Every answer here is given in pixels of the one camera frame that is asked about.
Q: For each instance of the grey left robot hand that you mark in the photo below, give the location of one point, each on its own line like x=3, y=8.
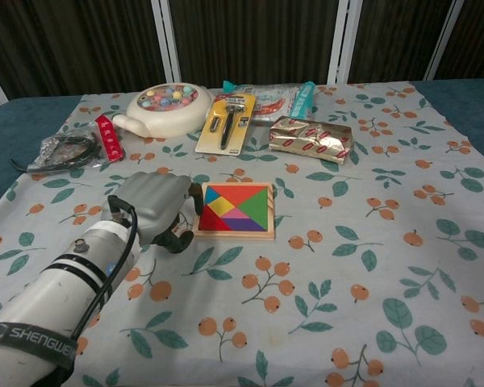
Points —
x=153, y=201

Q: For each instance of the red triangle tangram piece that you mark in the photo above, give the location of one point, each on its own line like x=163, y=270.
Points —
x=209, y=223

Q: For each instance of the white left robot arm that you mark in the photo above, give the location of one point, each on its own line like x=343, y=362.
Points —
x=56, y=294

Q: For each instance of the blue tangram piece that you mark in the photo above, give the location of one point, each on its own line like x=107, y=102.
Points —
x=210, y=197

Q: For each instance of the yellow tangram piece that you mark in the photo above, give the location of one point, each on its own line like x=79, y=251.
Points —
x=222, y=207

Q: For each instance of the large orange-red tangram triangle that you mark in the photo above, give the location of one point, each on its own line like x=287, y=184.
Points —
x=236, y=193

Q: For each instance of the pink tangram triangle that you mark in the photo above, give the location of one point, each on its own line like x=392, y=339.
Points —
x=236, y=214

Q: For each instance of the purple tangram parallelogram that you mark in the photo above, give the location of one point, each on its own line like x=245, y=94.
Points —
x=244, y=224

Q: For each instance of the large green tangram triangle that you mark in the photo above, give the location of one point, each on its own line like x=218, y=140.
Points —
x=256, y=209

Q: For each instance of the wooden tangram tray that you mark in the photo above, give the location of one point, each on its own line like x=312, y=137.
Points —
x=270, y=235

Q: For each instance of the floral print tablecloth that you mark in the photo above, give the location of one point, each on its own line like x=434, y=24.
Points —
x=306, y=282

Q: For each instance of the red narrow packet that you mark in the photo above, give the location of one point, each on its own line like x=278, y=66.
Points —
x=109, y=139

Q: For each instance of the razor on yellow card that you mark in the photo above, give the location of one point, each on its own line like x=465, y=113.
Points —
x=209, y=141

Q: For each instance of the cream fishing game toy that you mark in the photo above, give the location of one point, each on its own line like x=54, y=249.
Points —
x=173, y=117

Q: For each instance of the clear plastic teal-edged package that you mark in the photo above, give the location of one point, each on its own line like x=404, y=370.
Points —
x=274, y=105

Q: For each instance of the gold foil wrapped package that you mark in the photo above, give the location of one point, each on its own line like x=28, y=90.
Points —
x=306, y=139

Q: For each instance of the dark pleated curtain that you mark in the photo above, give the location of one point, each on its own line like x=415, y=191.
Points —
x=246, y=36

